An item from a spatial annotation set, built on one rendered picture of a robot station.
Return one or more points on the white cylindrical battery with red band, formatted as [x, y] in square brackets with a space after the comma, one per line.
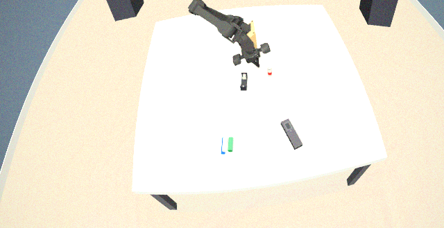
[269, 69]

